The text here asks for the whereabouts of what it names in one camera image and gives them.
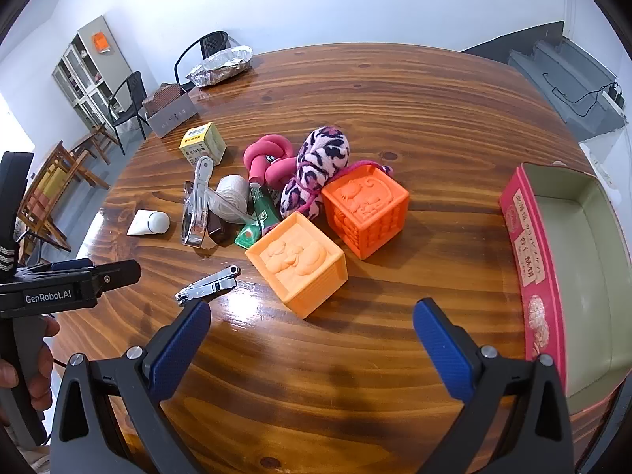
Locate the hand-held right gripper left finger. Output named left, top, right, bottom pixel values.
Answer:
left=49, top=300, right=213, bottom=474

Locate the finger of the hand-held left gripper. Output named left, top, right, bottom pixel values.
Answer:
left=49, top=258, right=96, bottom=273
left=91, top=259, right=142, bottom=303

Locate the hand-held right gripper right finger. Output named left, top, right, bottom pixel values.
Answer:
left=414, top=297, right=576, bottom=474

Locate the small white tube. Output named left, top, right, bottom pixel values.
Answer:
left=127, top=210, right=171, bottom=237

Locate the silver metal clip tool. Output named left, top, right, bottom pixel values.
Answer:
left=182, top=156, right=223, bottom=248

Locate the light orange embossed cube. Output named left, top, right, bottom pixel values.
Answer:
left=245, top=211, right=348, bottom=320

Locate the clear zip bag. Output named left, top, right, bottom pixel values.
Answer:
left=205, top=174, right=255, bottom=223

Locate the green tube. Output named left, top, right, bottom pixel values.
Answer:
left=234, top=182, right=282, bottom=250

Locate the small yellow carton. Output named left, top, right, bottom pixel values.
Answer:
left=179, top=122, right=227, bottom=166

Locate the dark orange embossed cube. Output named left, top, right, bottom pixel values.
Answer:
left=321, top=168, right=410, bottom=261

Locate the pink rectangular tin box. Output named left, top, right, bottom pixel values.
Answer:
left=498, top=162, right=625, bottom=413

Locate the pink twisted rubber toy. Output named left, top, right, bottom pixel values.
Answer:
left=242, top=134, right=297, bottom=191

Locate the pink leopard print plush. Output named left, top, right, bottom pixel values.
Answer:
left=279, top=126, right=396, bottom=220

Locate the person's left hand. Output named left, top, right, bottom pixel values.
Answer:
left=0, top=315, right=61, bottom=412

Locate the wooden chair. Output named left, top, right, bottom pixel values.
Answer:
left=17, top=141, right=109, bottom=252

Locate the wooden stool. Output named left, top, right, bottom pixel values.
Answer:
left=71, top=123, right=122, bottom=166

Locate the grey open box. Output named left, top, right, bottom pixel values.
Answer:
left=143, top=84, right=198, bottom=138

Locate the black metal chair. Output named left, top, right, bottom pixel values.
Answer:
left=105, top=71, right=149, bottom=151
left=174, top=30, right=230, bottom=85

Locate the stack of brown packets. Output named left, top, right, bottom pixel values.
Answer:
left=143, top=84, right=186, bottom=112

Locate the white glass-door cabinet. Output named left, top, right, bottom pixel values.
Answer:
left=52, top=16, right=132, bottom=132

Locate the foil-wrapped dish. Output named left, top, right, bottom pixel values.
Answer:
left=186, top=44, right=254, bottom=88

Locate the grey staircase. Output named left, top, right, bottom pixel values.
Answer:
left=459, top=21, right=628, bottom=144

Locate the black cable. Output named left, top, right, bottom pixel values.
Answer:
left=542, top=71, right=618, bottom=118

